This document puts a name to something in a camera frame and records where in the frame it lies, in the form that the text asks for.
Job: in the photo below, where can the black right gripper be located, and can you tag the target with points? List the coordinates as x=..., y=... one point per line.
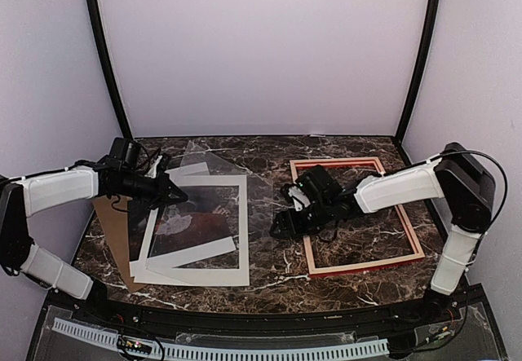
x=296, y=228

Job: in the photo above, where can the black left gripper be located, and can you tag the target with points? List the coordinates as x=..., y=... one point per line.
x=161, y=193

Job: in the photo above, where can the canyon photo print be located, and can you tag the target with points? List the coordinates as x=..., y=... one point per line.
x=191, y=226

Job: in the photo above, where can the red wooden picture frame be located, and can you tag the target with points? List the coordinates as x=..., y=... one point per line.
x=375, y=165

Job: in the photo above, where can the clear glass pane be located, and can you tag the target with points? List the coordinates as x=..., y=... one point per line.
x=224, y=201

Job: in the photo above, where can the white photo mat board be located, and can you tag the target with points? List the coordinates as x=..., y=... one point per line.
x=195, y=275

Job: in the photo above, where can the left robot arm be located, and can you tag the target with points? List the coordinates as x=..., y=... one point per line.
x=26, y=200

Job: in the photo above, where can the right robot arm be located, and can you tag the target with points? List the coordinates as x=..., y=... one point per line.
x=461, y=189

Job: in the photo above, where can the brown cardboard backing board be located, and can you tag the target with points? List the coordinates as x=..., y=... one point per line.
x=114, y=224

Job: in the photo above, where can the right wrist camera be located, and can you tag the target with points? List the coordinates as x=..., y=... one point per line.
x=318, y=185

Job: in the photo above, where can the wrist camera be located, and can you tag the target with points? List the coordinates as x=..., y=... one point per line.
x=124, y=154
x=318, y=185

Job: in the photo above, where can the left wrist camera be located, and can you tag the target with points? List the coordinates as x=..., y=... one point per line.
x=124, y=154

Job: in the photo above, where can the white slotted cable duct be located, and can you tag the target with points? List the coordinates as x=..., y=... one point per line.
x=201, y=347

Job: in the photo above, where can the black left enclosure post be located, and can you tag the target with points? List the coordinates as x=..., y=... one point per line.
x=97, y=29

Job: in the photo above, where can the black enclosure post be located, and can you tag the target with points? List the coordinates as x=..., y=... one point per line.
x=97, y=29
x=419, y=68

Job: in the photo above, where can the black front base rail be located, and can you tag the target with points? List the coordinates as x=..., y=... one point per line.
x=383, y=321

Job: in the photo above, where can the black right enclosure post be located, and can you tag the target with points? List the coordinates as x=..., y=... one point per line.
x=419, y=68

